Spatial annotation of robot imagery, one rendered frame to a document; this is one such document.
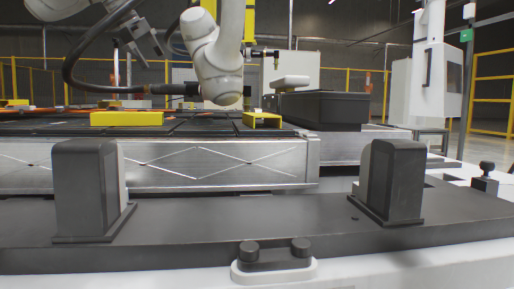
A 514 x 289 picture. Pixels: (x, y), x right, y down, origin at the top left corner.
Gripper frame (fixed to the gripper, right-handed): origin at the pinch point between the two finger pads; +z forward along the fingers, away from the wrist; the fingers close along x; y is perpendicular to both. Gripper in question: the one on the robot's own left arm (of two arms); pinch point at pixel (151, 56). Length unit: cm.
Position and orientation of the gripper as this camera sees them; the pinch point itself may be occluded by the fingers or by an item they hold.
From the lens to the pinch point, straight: 108.2
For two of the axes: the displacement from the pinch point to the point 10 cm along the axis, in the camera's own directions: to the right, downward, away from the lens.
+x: 1.2, -5.9, 8.0
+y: 9.2, -2.4, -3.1
